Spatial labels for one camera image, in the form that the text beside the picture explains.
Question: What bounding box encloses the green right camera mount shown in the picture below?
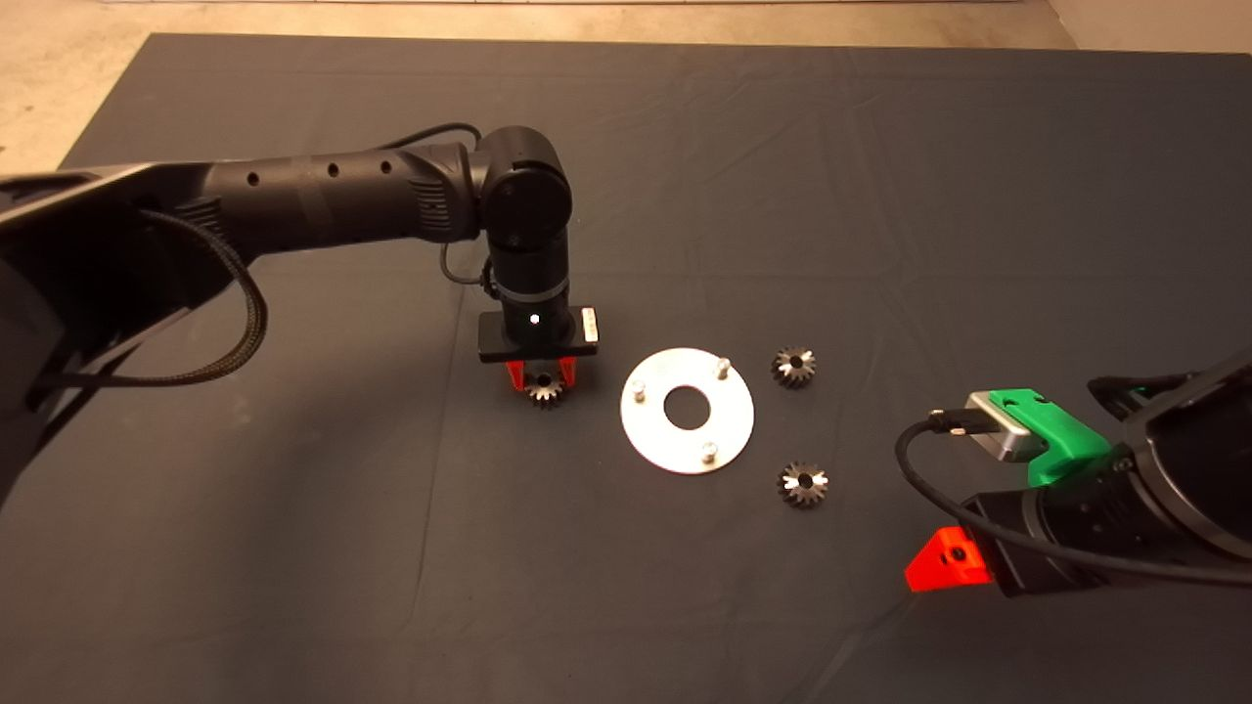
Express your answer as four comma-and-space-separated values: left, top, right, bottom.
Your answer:
988, 389, 1114, 488

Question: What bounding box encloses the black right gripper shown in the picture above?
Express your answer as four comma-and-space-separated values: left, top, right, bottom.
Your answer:
905, 455, 1204, 597

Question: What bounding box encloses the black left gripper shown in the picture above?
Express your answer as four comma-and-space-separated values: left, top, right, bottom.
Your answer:
476, 303, 600, 392

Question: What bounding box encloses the silver right camera box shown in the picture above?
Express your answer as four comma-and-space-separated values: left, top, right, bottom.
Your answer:
964, 391, 1038, 462

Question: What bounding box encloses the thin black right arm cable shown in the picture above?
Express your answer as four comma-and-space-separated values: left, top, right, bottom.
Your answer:
895, 409, 1252, 590

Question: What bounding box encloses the braided black cable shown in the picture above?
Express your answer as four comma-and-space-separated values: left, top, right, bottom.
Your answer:
29, 208, 270, 387

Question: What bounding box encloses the dark grey table cloth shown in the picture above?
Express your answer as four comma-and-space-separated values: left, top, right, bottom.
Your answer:
0, 34, 1252, 704

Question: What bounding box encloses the round metal carrier plate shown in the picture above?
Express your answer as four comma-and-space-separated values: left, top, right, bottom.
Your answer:
620, 348, 756, 476

